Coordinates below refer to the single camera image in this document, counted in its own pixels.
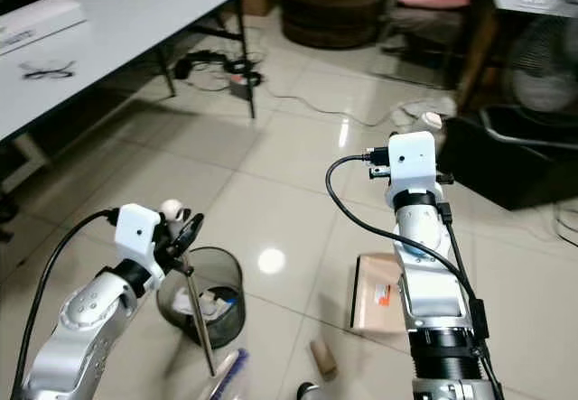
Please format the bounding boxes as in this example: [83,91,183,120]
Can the white crumpled cloth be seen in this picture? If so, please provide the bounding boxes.
[392,99,458,131]

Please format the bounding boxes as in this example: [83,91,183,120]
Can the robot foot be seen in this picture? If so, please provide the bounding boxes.
[295,382,337,400]

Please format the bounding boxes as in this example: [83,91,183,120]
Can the black eyeglasses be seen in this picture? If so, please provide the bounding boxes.
[22,59,79,82]

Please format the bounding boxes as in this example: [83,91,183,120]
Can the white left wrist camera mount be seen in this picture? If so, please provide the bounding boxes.
[113,204,166,280]

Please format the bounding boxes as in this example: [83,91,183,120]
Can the white paper trash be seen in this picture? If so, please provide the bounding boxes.
[190,288,240,321]

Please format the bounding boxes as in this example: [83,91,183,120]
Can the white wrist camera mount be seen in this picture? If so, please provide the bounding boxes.
[383,130,441,210]
[113,204,166,280]

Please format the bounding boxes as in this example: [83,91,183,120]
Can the black storage box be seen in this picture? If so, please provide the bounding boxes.
[440,109,578,212]

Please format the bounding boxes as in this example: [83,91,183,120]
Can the long white box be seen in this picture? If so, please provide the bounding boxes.
[0,0,90,57]

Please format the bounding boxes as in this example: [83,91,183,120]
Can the white table with black legs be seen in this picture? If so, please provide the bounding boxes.
[0,0,257,144]

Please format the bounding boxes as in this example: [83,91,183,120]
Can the brown round armchair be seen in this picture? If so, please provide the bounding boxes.
[277,0,386,51]

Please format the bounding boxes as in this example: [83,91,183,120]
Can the broom with thin handle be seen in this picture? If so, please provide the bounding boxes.
[161,199,250,400]

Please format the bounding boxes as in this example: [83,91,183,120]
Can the thin floor cable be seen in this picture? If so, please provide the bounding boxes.
[255,86,404,119]

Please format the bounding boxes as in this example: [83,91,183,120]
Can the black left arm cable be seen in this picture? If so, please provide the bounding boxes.
[34,208,120,396]

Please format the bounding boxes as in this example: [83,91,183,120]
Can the dark translucent trash bin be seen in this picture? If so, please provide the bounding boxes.
[155,247,246,349]

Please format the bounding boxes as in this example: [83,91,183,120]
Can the power strip with black plugs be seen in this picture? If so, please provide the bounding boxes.
[172,49,264,95]

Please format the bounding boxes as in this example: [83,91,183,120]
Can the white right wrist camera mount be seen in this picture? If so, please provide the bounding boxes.
[383,130,441,210]

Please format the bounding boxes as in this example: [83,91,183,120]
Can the black floor fan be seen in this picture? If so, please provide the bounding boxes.
[504,14,578,114]

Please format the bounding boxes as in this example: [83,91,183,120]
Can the brown cardboard tube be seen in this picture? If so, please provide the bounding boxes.
[309,338,339,384]

